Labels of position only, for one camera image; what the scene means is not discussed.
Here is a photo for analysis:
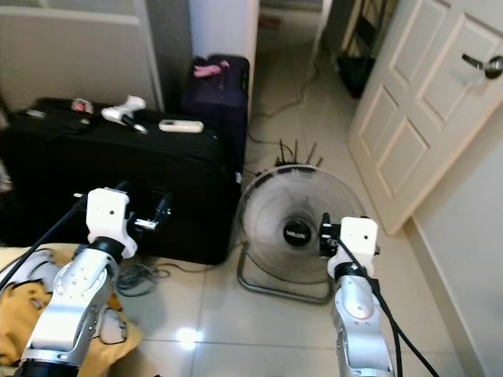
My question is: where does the black router with antennas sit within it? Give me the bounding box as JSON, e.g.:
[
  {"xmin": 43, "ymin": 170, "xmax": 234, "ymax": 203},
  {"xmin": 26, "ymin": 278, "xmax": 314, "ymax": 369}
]
[{"xmin": 271, "ymin": 138, "xmax": 323, "ymax": 168}]

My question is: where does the small red white packet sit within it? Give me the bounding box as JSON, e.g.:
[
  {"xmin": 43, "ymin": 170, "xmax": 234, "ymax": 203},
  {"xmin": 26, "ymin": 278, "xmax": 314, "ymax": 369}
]
[{"xmin": 71, "ymin": 98, "xmax": 95, "ymax": 115}]

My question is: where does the purple suitcase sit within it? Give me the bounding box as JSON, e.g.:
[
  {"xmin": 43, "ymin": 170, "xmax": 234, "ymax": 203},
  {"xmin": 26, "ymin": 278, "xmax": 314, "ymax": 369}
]
[{"xmin": 181, "ymin": 53, "xmax": 251, "ymax": 170}]

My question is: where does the pink luggage tag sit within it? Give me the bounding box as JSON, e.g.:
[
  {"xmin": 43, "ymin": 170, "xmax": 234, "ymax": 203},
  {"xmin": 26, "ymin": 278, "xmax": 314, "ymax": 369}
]
[{"xmin": 193, "ymin": 63, "xmax": 225, "ymax": 79}]

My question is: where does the white remote control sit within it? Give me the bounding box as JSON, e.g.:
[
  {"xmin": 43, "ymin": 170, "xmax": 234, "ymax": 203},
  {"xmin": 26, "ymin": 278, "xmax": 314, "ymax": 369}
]
[{"xmin": 157, "ymin": 119, "xmax": 205, "ymax": 134}]

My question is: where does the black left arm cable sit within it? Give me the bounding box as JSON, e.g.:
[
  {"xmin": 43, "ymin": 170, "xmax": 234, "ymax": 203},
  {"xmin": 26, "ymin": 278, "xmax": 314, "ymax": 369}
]
[{"xmin": 0, "ymin": 200, "xmax": 91, "ymax": 291}]

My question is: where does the metal door handle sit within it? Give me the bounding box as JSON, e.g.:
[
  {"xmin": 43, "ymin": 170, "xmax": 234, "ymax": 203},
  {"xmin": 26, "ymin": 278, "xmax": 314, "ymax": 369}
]
[{"xmin": 462, "ymin": 51, "xmax": 503, "ymax": 81}]

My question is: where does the beige wardrobe panel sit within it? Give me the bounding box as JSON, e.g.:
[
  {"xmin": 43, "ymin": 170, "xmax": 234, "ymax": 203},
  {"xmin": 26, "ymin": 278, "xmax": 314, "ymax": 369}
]
[{"xmin": 0, "ymin": 0, "xmax": 166, "ymax": 119}]

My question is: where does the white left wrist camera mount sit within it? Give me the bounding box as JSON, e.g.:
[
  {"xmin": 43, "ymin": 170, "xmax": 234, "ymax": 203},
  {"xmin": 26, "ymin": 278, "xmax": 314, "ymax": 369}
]
[{"xmin": 86, "ymin": 187, "xmax": 136, "ymax": 260}]

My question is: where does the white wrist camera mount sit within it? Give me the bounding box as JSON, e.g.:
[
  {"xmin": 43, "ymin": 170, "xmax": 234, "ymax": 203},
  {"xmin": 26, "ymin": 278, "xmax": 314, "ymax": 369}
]
[
  {"xmin": 86, "ymin": 187, "xmax": 136, "ymax": 260},
  {"xmin": 328, "ymin": 216, "xmax": 380, "ymax": 280}
]

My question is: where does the yellow egg print blanket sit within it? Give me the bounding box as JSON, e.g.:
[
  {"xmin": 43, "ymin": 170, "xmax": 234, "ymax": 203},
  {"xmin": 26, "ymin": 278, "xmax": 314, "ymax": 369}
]
[{"xmin": 0, "ymin": 245, "xmax": 144, "ymax": 370}]

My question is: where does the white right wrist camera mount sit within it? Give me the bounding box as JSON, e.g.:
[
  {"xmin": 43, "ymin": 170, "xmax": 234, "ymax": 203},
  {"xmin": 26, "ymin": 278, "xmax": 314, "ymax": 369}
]
[{"xmin": 328, "ymin": 216, "xmax": 380, "ymax": 280}]

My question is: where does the white hair dryer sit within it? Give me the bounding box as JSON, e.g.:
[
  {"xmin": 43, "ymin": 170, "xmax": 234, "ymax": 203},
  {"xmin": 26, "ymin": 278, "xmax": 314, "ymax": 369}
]
[{"xmin": 101, "ymin": 94, "xmax": 149, "ymax": 134}]

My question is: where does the grey coiled cable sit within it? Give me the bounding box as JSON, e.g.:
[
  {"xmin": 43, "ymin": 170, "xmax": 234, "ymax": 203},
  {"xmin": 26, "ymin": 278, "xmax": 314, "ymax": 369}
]
[{"xmin": 116, "ymin": 263, "xmax": 166, "ymax": 298}]

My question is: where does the large black suitcase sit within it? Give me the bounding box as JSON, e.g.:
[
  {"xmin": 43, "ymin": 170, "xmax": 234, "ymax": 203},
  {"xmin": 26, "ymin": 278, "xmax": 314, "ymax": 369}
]
[{"xmin": 0, "ymin": 98, "xmax": 240, "ymax": 266}]

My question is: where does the thin dark floor cable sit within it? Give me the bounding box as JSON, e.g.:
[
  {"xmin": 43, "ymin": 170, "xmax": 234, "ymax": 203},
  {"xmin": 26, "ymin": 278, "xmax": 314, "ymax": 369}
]
[{"xmin": 244, "ymin": 59, "xmax": 319, "ymax": 146}]

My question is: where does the black hallway bin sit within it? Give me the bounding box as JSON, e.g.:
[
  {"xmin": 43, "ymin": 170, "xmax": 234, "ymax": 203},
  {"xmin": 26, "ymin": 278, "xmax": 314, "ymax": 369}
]
[{"xmin": 336, "ymin": 49, "xmax": 376, "ymax": 99}]

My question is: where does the white panel door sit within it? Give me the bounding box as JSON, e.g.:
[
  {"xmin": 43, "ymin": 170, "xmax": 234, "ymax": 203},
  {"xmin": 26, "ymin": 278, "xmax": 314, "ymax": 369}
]
[{"xmin": 346, "ymin": 0, "xmax": 503, "ymax": 236}]

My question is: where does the dark folding rack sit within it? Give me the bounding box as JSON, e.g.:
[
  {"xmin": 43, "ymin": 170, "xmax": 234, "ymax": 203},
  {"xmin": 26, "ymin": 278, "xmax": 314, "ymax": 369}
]
[{"xmin": 342, "ymin": 0, "xmax": 402, "ymax": 56}]

